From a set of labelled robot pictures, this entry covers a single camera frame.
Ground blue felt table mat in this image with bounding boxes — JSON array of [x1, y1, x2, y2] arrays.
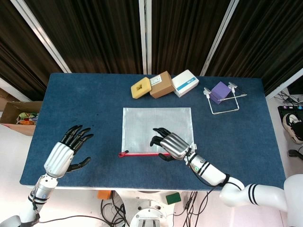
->
[[19, 72, 289, 191]]

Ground white box blue stripe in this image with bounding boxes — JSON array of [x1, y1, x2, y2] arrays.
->
[[171, 69, 199, 98]]

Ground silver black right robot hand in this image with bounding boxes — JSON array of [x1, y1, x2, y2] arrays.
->
[[149, 127, 194, 163]]

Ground orange block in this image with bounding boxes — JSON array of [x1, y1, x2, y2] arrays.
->
[[97, 190, 112, 201]]

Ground brown cardboard box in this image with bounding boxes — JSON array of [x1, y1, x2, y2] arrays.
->
[[149, 70, 175, 99]]

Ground white frame pole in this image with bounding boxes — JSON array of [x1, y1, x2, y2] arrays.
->
[[200, 0, 240, 77], [9, 0, 72, 74], [138, 0, 152, 76]]

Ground purple cube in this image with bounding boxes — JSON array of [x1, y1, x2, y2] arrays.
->
[[210, 81, 232, 105]]

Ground yellow square sponge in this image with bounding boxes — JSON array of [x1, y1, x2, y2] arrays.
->
[[130, 78, 152, 99]]

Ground black white sneaker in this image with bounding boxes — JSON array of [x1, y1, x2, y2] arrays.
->
[[283, 113, 303, 144]]

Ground dark pleated curtain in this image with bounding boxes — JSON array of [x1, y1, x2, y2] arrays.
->
[[23, 0, 145, 75], [151, 0, 232, 76], [208, 0, 303, 96], [0, 0, 64, 101]]

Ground green block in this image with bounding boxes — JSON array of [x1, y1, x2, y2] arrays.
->
[[165, 192, 182, 205]]

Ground cardboard box with items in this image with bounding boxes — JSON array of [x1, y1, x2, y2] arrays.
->
[[0, 101, 44, 137]]

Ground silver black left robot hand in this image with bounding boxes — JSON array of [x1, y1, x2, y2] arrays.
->
[[44, 124, 95, 178]]

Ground black floor cables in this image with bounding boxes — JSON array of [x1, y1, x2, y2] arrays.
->
[[174, 190, 210, 227], [37, 198, 131, 227]]

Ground silver mesh zipper pouch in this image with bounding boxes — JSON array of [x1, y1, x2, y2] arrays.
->
[[118, 107, 197, 158]]

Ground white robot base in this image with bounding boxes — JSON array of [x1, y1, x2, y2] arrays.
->
[[118, 190, 175, 227]]

